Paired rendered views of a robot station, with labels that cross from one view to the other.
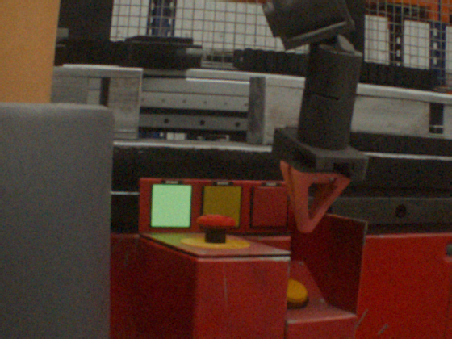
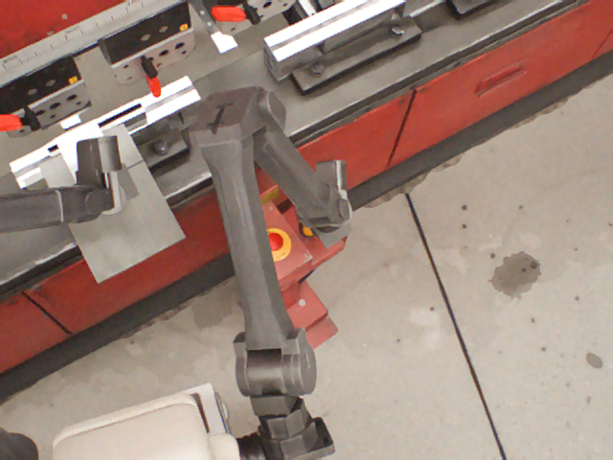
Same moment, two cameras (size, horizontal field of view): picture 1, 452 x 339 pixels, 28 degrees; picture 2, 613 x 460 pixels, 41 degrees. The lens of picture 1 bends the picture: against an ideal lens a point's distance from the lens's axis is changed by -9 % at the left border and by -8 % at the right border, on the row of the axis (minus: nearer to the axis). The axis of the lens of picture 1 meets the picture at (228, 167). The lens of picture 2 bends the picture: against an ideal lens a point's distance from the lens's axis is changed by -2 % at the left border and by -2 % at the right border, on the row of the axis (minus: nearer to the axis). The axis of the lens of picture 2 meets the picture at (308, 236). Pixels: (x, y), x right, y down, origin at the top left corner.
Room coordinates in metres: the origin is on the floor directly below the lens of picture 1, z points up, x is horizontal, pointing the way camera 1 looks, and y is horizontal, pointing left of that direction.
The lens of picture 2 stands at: (0.52, 0.10, 2.49)
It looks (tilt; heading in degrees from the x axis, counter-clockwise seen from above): 72 degrees down; 342
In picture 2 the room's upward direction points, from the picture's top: 9 degrees clockwise
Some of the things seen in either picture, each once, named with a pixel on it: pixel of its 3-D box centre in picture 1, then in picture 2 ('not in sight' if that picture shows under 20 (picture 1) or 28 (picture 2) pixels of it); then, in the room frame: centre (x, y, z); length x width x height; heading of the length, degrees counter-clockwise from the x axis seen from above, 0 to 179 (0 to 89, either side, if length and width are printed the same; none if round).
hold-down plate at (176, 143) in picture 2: not in sight; (118, 172); (1.19, 0.31, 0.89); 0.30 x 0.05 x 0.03; 111
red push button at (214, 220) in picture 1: (215, 232); (274, 242); (1.03, 0.01, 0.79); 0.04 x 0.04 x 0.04
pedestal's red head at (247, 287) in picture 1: (249, 269); (288, 233); (1.06, -0.03, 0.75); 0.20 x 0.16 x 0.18; 117
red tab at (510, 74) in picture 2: not in sight; (504, 77); (1.45, -0.65, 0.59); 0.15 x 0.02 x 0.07; 111
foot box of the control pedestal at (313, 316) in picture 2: not in sight; (288, 312); (1.03, -0.04, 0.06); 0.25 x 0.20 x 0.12; 27
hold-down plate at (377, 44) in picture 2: (382, 141); (356, 54); (1.39, -0.22, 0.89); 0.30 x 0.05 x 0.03; 111
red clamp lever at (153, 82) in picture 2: not in sight; (150, 78); (1.22, 0.20, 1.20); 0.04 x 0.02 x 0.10; 21
